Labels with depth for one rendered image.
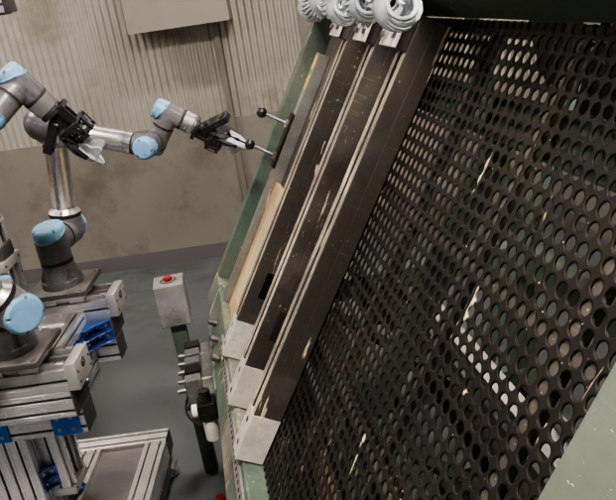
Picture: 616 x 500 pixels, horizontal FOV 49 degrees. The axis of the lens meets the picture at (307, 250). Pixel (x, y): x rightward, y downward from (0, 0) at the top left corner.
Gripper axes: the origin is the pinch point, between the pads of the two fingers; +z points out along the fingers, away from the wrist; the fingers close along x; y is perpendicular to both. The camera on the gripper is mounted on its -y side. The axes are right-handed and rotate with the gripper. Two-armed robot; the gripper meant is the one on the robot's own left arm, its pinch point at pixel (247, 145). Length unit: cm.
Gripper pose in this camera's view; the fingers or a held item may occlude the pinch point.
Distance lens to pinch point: 248.7
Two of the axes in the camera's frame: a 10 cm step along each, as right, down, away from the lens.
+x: -1.3, 7.5, -6.5
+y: -4.5, 5.4, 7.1
